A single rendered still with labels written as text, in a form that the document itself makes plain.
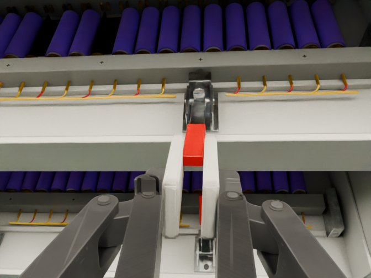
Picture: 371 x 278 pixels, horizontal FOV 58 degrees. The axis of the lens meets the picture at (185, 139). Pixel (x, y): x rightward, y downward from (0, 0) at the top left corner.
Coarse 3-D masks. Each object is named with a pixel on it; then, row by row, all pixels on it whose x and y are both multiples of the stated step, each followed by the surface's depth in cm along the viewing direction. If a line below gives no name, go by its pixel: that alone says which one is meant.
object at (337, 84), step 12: (132, 84) 29; (144, 84) 28; (156, 84) 28; (168, 84) 28; (180, 84) 28; (216, 84) 28; (228, 84) 28; (252, 84) 27; (276, 84) 27; (288, 84) 27; (300, 84) 27; (312, 84) 27; (324, 84) 27; (336, 84) 27; (348, 84) 27; (360, 84) 27; (0, 96) 30; (12, 96) 30
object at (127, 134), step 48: (336, 0) 34; (48, 96) 29; (96, 96) 29; (288, 96) 27; (336, 96) 27; (0, 144) 27; (48, 144) 27; (96, 144) 26; (144, 144) 26; (240, 144) 25; (288, 144) 25; (336, 144) 25
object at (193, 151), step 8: (200, 96) 24; (192, 104) 25; (200, 104) 24; (192, 112) 24; (200, 112) 23; (192, 120) 23; (200, 120) 23; (192, 128) 21; (200, 128) 21; (192, 136) 21; (200, 136) 21; (184, 144) 20; (192, 144) 20; (200, 144) 20; (184, 152) 19; (192, 152) 19; (200, 152) 19; (184, 160) 19; (192, 160) 19; (200, 160) 19
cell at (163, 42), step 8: (168, 8) 32; (176, 8) 33; (168, 16) 32; (176, 16) 32; (168, 24) 31; (176, 24) 31; (160, 32) 31; (168, 32) 30; (176, 32) 31; (160, 40) 30; (168, 40) 30; (176, 40) 30; (160, 48) 29; (168, 48) 29; (176, 48) 30
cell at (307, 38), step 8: (296, 8) 31; (304, 8) 31; (296, 16) 30; (304, 16) 30; (296, 24) 30; (304, 24) 29; (312, 24) 30; (296, 32) 30; (304, 32) 29; (312, 32) 29; (296, 40) 29; (304, 40) 28; (312, 40) 28; (320, 48) 28
